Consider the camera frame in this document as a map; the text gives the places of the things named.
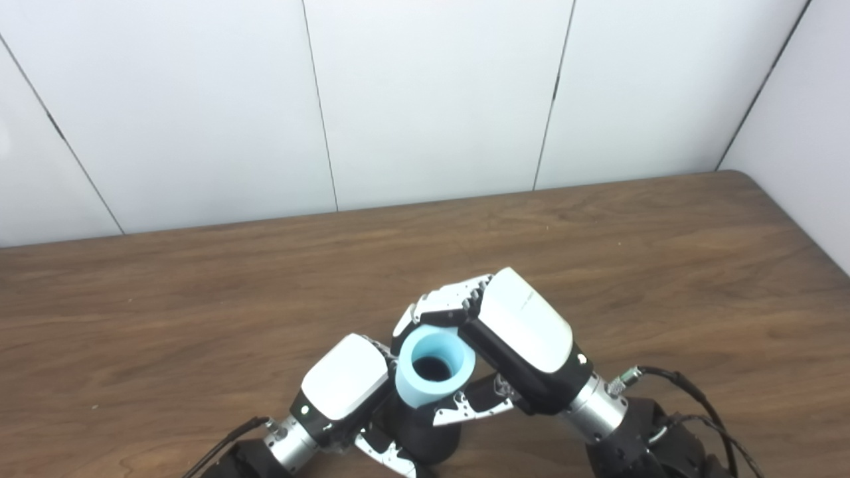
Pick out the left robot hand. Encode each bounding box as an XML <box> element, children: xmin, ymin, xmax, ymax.
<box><xmin>290</xmin><ymin>333</ymin><xmax>432</xmax><ymax>478</ymax></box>

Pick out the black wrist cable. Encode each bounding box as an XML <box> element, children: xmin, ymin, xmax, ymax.
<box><xmin>608</xmin><ymin>366</ymin><xmax>739</xmax><ymax>478</ymax></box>
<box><xmin>181</xmin><ymin>416</ymin><xmax>272</xmax><ymax>478</ymax></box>

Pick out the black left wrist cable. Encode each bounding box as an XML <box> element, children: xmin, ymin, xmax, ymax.
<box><xmin>181</xmin><ymin>416</ymin><xmax>272</xmax><ymax>478</ymax></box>

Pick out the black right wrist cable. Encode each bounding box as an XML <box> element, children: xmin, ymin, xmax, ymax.
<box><xmin>608</xmin><ymin>366</ymin><xmax>739</xmax><ymax>478</ymax></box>

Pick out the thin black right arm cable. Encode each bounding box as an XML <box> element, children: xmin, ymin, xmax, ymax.
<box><xmin>664</xmin><ymin>413</ymin><xmax>764</xmax><ymax>478</ymax></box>

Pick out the light blue cylinder cup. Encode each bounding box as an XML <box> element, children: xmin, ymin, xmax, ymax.
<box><xmin>395</xmin><ymin>325</ymin><xmax>477</xmax><ymax>410</ymax></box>

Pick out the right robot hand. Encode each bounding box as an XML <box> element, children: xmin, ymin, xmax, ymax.
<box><xmin>392</xmin><ymin>268</ymin><xmax>594</xmax><ymax>427</ymax></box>

